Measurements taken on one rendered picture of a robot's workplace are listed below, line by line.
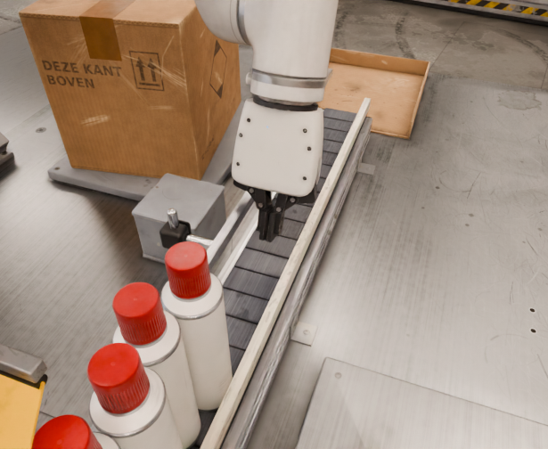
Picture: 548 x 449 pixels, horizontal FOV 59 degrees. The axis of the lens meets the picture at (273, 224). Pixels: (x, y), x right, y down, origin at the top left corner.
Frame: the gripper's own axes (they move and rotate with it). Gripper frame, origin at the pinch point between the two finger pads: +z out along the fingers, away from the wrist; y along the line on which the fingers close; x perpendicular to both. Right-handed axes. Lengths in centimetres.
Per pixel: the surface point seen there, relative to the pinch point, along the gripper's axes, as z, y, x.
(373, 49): -11, -32, 308
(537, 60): -18, 76, 327
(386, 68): -16, 3, 74
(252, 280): 7.5, -0.8, -2.2
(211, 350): 3.4, 2.6, -22.2
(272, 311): 6.4, 4.3, -9.4
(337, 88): -10, -6, 61
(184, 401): 6.9, 1.8, -25.2
